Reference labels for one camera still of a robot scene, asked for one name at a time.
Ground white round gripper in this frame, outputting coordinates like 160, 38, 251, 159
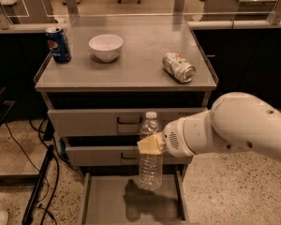
137, 117, 194, 158

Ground clear plastic water bottle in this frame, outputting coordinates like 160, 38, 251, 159
139, 112, 163, 190

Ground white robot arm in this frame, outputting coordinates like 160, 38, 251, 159
138, 92, 281, 163

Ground middle grey drawer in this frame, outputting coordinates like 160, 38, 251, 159
65, 144, 197, 167

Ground top grey drawer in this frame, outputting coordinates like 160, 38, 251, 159
48, 108, 205, 137

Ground bottom grey open drawer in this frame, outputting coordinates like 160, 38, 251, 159
78, 172, 190, 225

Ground grey metal drawer cabinet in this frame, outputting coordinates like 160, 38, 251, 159
34, 14, 219, 225

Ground silver soda can lying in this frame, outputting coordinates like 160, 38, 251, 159
162, 52, 196, 83

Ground white ceramic bowl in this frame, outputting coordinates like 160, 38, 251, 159
89, 34, 124, 63

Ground blue pepsi can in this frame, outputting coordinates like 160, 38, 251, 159
46, 27, 71, 64

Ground clear acrylic barrier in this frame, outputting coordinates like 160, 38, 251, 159
0, 0, 281, 30

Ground black bar on floor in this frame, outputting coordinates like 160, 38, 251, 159
22, 145, 53, 225

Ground white shoe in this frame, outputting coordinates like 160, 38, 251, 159
0, 210, 8, 225

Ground black floor cable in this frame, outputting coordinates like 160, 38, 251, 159
4, 117, 78, 225

